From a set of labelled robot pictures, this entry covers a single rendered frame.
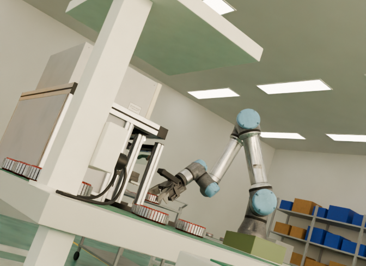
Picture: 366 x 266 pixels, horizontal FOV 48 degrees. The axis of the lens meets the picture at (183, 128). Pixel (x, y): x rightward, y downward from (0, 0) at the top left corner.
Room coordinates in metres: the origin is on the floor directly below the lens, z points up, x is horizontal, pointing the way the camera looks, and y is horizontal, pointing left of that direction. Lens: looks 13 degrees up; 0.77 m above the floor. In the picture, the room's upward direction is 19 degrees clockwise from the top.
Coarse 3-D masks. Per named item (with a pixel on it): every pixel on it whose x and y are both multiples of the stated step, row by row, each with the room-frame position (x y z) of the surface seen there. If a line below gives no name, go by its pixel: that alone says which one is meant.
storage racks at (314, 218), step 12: (288, 216) 9.12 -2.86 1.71; (300, 216) 8.68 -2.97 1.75; (312, 216) 8.06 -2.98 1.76; (312, 228) 8.02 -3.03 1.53; (348, 228) 7.90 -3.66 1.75; (360, 228) 7.32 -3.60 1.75; (300, 240) 8.24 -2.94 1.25; (360, 240) 7.19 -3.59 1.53; (336, 252) 8.05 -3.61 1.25; (348, 252) 7.31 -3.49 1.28
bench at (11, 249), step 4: (0, 244) 3.25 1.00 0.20; (0, 248) 3.24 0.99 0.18; (4, 248) 3.26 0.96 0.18; (8, 248) 3.27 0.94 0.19; (12, 248) 3.29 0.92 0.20; (16, 248) 3.32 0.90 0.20; (12, 252) 3.30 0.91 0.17; (16, 252) 3.31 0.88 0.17; (20, 252) 3.33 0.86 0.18; (24, 252) 3.34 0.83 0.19
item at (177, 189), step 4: (176, 176) 2.01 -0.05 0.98; (180, 176) 1.99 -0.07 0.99; (168, 180) 1.99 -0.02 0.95; (180, 180) 2.00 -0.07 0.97; (184, 180) 1.99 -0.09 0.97; (160, 184) 1.99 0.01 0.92; (164, 184) 1.97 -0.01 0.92; (168, 184) 1.95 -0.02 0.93; (176, 184) 1.99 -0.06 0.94; (180, 184) 2.01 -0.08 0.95; (184, 184) 2.00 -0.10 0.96; (160, 188) 1.98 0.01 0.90; (164, 188) 1.95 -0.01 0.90; (176, 188) 1.97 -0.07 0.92; (180, 188) 2.00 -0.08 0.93; (184, 188) 2.02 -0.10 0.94; (172, 192) 1.97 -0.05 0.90; (176, 192) 1.97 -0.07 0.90; (180, 192) 2.01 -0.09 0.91; (168, 196) 1.96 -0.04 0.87; (172, 196) 1.96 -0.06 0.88; (176, 196) 1.99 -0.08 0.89; (168, 200) 1.99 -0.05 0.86; (172, 200) 1.97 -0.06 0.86
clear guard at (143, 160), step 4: (140, 152) 2.19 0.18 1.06; (144, 152) 2.15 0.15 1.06; (148, 152) 2.10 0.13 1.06; (140, 156) 2.22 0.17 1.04; (144, 156) 2.18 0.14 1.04; (148, 156) 2.14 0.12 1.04; (136, 160) 2.28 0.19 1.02; (140, 160) 2.24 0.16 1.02; (144, 160) 2.20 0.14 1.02; (148, 160) 2.16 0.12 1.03; (144, 164) 2.22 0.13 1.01
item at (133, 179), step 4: (120, 172) 1.79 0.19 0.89; (132, 172) 1.83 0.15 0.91; (136, 172) 1.84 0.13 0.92; (116, 176) 1.79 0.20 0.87; (132, 176) 1.83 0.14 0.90; (136, 176) 1.84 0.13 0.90; (116, 180) 1.80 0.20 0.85; (132, 180) 1.84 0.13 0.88; (136, 180) 1.84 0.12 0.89; (112, 184) 1.82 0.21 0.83; (136, 184) 1.85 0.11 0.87
